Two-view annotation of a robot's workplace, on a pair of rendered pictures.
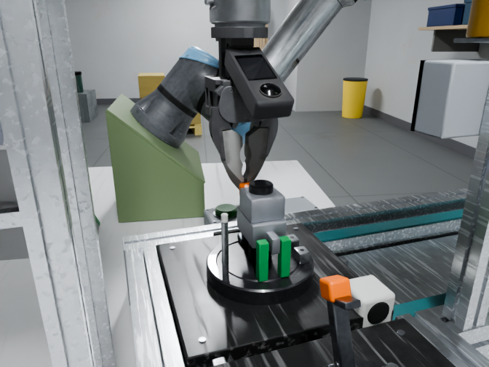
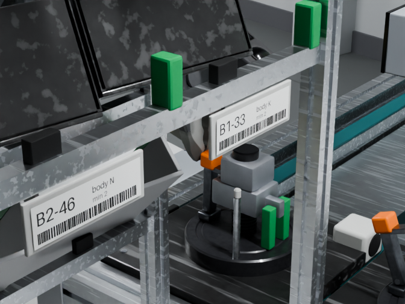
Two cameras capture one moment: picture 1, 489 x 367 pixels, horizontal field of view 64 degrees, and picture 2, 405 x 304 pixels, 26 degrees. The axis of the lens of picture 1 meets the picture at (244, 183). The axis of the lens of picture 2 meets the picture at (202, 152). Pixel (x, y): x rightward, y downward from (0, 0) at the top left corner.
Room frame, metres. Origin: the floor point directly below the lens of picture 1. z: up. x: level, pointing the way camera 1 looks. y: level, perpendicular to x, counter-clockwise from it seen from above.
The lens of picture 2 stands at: (-0.28, 0.51, 1.50)
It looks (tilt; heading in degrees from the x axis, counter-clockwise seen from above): 24 degrees down; 327
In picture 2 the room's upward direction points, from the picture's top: straight up
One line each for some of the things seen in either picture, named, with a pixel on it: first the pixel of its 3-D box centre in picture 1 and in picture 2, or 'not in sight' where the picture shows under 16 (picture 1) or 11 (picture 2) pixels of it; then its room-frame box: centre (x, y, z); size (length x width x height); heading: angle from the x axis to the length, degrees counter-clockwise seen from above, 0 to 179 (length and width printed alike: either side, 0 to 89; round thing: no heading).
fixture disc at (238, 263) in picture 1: (260, 265); (243, 237); (0.45, -0.02, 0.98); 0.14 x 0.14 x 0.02
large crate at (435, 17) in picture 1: (456, 16); not in sight; (4.38, -2.17, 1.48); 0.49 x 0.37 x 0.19; 7
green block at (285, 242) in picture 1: (284, 256); (282, 218); (0.41, -0.05, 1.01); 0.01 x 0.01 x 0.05; 18
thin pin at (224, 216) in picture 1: (225, 247); (237, 224); (0.41, 0.02, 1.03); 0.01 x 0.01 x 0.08
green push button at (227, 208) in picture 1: (225, 212); not in sight; (0.66, 0.03, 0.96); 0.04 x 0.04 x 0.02
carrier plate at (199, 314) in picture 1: (259, 277); (243, 251); (0.45, -0.02, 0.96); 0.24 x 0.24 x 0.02; 18
